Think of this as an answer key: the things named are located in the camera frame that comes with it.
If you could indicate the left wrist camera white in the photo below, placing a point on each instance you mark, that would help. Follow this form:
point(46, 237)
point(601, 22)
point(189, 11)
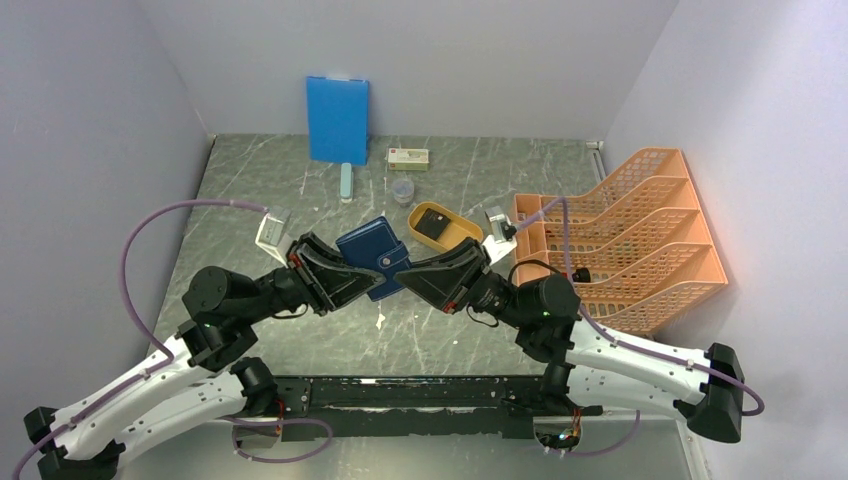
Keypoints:
point(272, 234)

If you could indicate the small clear plastic cup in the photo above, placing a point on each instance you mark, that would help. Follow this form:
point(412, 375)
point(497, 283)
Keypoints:
point(402, 190)

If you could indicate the yellow oval tray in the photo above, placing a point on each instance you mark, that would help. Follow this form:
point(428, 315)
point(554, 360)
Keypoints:
point(459, 229)

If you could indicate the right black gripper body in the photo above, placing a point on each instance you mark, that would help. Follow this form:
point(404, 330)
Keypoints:
point(489, 292)

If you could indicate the red black object in rack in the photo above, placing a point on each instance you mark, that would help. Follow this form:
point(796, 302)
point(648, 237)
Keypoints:
point(582, 275)

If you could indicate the orange file organizer rack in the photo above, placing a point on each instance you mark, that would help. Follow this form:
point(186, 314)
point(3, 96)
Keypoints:
point(641, 232)

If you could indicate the dark blue card holder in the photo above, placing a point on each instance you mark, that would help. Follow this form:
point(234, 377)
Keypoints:
point(375, 246)

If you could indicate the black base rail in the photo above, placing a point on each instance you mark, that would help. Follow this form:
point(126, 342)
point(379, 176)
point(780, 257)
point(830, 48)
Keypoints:
point(357, 406)

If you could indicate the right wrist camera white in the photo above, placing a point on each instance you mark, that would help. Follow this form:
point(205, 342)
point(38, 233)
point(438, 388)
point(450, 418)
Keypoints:
point(501, 241)

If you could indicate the small red white box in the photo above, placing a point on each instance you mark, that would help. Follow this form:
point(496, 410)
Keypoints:
point(407, 159)

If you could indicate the black card in tray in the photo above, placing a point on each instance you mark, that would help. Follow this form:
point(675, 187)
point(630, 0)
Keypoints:
point(432, 224)

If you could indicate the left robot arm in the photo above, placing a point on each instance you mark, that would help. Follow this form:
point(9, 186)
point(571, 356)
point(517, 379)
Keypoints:
point(201, 373)

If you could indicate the light blue eraser stick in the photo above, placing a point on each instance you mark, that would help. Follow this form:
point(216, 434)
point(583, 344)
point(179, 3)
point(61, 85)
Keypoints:
point(346, 183)

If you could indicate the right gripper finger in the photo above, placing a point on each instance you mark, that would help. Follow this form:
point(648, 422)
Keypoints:
point(445, 288)
point(468, 255)

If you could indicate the blue board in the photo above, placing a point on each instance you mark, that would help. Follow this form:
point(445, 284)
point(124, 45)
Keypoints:
point(337, 115)

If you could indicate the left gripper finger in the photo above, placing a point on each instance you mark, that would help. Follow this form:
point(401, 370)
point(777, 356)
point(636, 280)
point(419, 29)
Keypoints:
point(332, 288)
point(315, 257)

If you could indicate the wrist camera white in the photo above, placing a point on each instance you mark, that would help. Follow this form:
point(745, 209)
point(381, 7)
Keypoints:
point(501, 241)
point(272, 234)

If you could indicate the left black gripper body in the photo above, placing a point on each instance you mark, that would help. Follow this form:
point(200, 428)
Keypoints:
point(292, 285)

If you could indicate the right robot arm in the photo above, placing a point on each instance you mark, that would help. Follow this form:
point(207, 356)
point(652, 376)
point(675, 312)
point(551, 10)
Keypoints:
point(705, 387)

